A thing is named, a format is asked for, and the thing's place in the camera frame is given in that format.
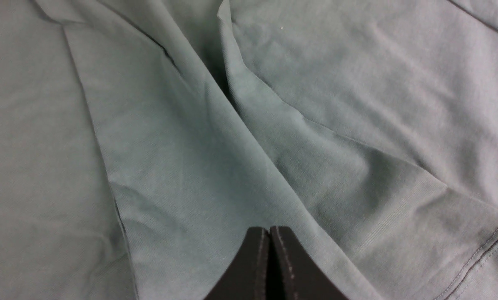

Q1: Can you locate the green long-sleeve top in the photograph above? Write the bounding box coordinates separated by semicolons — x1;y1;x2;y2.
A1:
0;0;498;300

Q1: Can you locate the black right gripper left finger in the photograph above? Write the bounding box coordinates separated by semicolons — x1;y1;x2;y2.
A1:
205;227;270;300

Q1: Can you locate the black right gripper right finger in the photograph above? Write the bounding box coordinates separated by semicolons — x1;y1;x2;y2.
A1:
269;226;347;300

